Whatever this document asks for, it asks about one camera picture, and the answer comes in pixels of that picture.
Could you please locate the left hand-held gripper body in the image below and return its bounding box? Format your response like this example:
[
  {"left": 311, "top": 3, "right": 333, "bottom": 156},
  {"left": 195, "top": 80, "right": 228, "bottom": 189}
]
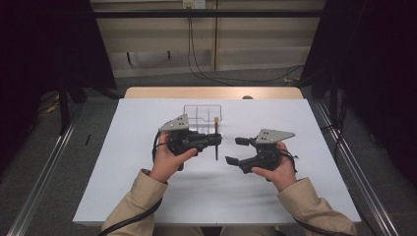
[{"left": 158, "top": 113, "right": 211, "bottom": 157}]

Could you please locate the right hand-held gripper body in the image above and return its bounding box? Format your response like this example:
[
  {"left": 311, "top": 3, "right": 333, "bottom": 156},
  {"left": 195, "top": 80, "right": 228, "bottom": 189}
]
[{"left": 240, "top": 128, "right": 296, "bottom": 175}]

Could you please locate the black pen with tan end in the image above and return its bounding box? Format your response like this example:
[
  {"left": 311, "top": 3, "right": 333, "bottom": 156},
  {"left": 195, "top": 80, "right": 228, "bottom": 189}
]
[{"left": 213, "top": 116, "right": 220, "bottom": 161}]

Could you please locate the clear acrylic pen holder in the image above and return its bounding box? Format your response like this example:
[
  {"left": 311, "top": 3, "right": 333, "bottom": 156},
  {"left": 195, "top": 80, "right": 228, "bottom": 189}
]
[{"left": 183, "top": 104, "right": 223, "bottom": 134}]

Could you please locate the person's right hand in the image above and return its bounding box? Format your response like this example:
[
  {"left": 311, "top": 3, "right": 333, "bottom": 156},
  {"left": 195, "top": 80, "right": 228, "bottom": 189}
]
[{"left": 251, "top": 141, "right": 298, "bottom": 193}]

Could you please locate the person's left hand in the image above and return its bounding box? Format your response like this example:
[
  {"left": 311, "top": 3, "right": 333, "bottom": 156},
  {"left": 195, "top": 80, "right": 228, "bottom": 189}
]
[{"left": 149, "top": 131, "right": 199, "bottom": 185}]

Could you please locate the black metal stand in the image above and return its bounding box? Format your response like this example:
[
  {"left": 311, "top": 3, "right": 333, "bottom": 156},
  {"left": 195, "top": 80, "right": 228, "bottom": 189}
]
[{"left": 58, "top": 77, "right": 72, "bottom": 136}]

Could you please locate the black curtain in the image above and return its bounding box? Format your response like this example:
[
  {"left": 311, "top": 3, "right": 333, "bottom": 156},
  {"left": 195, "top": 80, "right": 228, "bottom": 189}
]
[
  {"left": 0, "top": 0, "right": 118, "bottom": 171},
  {"left": 299, "top": 0, "right": 417, "bottom": 191}
]

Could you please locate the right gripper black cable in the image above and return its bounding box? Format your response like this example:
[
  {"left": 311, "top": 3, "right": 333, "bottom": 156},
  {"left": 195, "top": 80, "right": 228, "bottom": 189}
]
[{"left": 278, "top": 148, "right": 357, "bottom": 236}]

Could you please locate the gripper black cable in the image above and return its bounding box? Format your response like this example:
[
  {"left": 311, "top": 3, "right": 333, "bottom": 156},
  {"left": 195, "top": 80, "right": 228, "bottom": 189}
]
[
  {"left": 278, "top": 148, "right": 357, "bottom": 236},
  {"left": 97, "top": 131, "right": 164, "bottom": 236}
]

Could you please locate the black power cable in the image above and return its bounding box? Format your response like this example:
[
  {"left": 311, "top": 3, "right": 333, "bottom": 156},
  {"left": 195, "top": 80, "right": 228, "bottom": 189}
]
[
  {"left": 187, "top": 8, "right": 304, "bottom": 84},
  {"left": 189, "top": 8, "right": 304, "bottom": 84}
]

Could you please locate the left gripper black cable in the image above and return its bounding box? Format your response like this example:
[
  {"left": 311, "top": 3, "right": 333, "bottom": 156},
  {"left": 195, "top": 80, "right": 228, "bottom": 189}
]
[{"left": 97, "top": 131, "right": 164, "bottom": 236}]

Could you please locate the aluminium floor rail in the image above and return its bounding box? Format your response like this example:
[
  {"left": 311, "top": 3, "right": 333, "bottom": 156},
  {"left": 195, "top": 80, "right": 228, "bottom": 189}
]
[
  {"left": 309, "top": 97, "right": 401, "bottom": 236},
  {"left": 5, "top": 103, "right": 86, "bottom": 236}
]

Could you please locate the white wall power outlet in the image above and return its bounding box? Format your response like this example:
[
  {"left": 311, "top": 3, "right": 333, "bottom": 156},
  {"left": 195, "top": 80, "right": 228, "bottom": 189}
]
[{"left": 182, "top": 0, "right": 208, "bottom": 10}]

